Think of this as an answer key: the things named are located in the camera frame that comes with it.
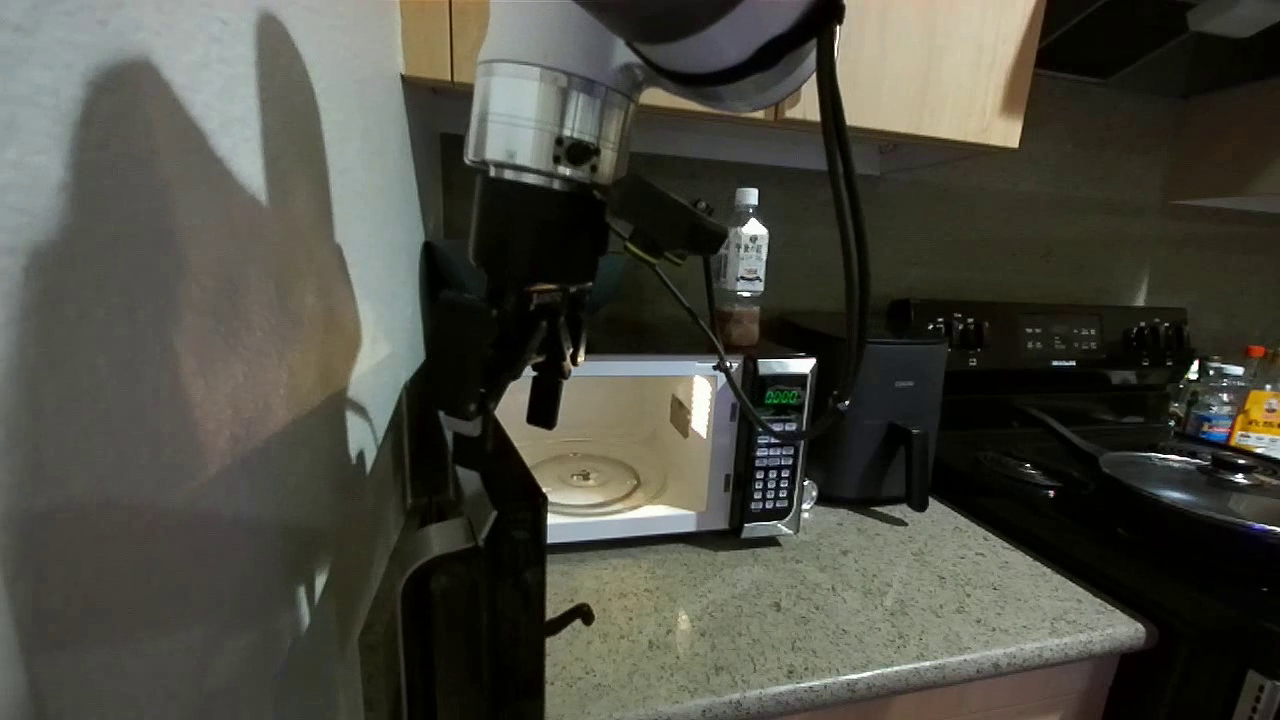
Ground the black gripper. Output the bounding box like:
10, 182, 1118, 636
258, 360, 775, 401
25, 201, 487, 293
421, 176, 608, 430

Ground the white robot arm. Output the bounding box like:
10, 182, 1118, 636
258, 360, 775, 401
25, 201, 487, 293
429, 0, 844, 428

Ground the glass microwave turntable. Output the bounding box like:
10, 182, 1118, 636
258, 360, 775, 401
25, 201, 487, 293
530, 450, 661, 515

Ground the black silver microwave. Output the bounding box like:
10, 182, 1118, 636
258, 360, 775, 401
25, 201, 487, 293
494, 356, 817, 547

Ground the plastic drink bottle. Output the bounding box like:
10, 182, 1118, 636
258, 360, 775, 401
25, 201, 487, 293
717, 182, 769, 348

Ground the small clear bottle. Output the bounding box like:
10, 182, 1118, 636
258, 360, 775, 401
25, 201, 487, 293
801, 478, 818, 519

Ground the wooden upper cabinet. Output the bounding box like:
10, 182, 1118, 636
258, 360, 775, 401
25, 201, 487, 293
401, 0, 1046, 147

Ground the black electric stove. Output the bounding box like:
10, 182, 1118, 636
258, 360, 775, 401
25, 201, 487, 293
868, 299, 1280, 720

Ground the blue labelled container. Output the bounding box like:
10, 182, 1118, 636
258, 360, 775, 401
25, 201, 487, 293
1182, 360, 1249, 443

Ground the frying pan with lid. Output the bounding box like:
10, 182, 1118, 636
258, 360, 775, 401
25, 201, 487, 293
1027, 406, 1280, 537

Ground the orange labelled bottle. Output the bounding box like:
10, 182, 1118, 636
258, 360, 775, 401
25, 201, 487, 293
1232, 344, 1280, 459

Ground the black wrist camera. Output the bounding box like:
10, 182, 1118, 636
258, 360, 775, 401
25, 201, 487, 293
608, 176, 726, 259

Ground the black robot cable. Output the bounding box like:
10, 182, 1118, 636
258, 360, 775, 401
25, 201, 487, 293
605, 0, 874, 443

